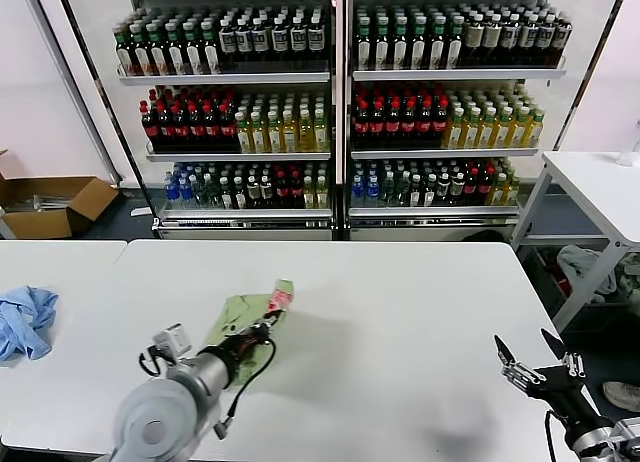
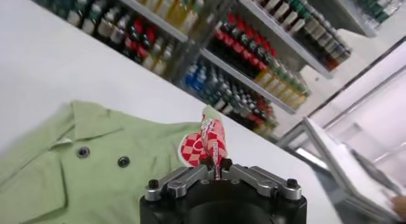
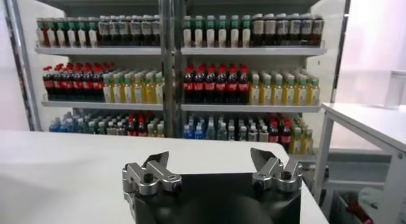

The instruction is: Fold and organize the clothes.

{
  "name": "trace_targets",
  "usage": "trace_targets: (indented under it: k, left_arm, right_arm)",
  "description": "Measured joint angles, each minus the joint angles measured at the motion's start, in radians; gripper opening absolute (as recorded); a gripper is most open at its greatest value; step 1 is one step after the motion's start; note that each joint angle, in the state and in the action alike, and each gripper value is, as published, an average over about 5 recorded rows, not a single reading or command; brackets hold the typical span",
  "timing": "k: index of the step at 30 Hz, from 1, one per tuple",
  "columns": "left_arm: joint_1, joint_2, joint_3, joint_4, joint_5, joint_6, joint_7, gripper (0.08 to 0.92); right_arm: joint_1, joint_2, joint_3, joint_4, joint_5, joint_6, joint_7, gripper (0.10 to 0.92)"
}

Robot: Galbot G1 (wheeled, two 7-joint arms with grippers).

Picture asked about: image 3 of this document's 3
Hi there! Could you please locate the dark red garment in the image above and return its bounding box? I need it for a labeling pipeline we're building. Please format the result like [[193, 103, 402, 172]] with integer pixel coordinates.
[[345, 193, 374, 224]]

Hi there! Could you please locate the dark tea bottle white cap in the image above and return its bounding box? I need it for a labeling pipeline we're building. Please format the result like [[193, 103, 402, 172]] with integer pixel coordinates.
[[98, 15, 110, 46], [129, 15, 142, 46], [300, 13, 313, 47], [276, 13, 289, 47], [288, 13, 301, 47], [311, 15, 324, 47], [152, 15, 162, 46], [108, 15, 120, 46], [141, 15, 153, 46], [119, 15, 131, 46]]

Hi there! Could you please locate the open glass cabinet door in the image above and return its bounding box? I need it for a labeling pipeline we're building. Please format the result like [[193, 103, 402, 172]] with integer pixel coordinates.
[[329, 0, 353, 104], [3, 0, 42, 131]]

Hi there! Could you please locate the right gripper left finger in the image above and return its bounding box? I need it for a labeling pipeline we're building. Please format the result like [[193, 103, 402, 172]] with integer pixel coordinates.
[[122, 151, 183, 196]]

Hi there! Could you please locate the white side table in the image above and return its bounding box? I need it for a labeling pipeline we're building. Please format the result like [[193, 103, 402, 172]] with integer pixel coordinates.
[[313, 102, 406, 224]]

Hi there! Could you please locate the pale grey cloth heap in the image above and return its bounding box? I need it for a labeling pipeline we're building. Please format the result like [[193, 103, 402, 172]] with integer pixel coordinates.
[[358, 187, 393, 224]]

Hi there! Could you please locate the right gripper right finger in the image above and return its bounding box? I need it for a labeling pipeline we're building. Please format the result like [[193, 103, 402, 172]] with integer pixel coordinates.
[[250, 148, 304, 193]]

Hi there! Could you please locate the dark clothes bin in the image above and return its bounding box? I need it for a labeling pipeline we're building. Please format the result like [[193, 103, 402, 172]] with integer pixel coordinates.
[[329, 190, 406, 224]]

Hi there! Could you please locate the yellow tea bottle green cap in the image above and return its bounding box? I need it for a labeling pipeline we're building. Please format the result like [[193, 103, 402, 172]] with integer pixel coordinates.
[[122, 73, 134, 104], [143, 72, 155, 105], [112, 73, 123, 103], [272, 74, 284, 106], [249, 73, 261, 105], [308, 77, 320, 106], [102, 73, 113, 103], [296, 75, 308, 106], [284, 74, 296, 106], [260, 74, 273, 105], [133, 72, 145, 104], [154, 72, 164, 105]]

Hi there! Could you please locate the dark tea bottle beige label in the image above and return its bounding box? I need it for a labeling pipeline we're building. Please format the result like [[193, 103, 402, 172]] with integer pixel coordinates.
[[251, 13, 265, 47], [263, 13, 277, 47]]

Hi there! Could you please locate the white drinks shelf unit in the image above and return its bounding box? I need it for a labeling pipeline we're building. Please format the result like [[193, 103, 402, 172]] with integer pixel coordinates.
[[173, 0, 332, 156], [27, 0, 174, 139]]

